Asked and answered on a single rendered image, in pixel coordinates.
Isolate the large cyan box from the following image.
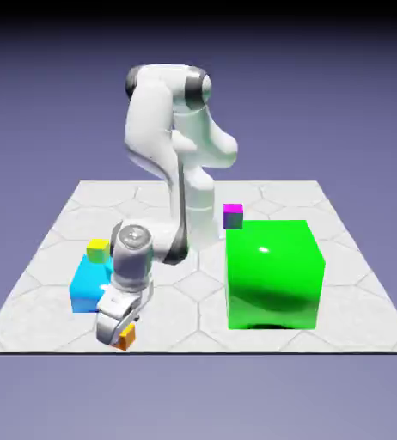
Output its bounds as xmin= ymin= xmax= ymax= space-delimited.
xmin=69 ymin=254 xmax=114 ymax=315

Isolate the small yellow cube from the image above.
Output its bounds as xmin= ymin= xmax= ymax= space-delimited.
xmin=86 ymin=238 xmax=111 ymax=265

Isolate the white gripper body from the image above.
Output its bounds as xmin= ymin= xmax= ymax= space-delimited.
xmin=96 ymin=282 xmax=154 ymax=325

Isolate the small magenta cube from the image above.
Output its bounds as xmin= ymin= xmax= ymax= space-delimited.
xmin=223 ymin=203 xmax=244 ymax=230

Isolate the small orange cube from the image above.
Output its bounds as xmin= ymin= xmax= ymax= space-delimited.
xmin=114 ymin=322 xmax=137 ymax=352

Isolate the large green box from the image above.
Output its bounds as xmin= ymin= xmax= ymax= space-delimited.
xmin=224 ymin=219 xmax=327 ymax=332

